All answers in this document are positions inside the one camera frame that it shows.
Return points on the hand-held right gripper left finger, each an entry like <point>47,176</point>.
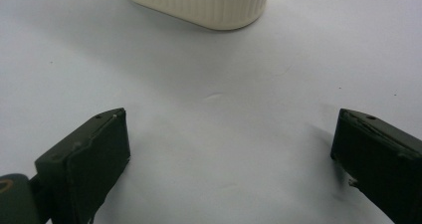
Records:
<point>86,164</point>

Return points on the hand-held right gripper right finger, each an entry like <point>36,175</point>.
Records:
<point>381,161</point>

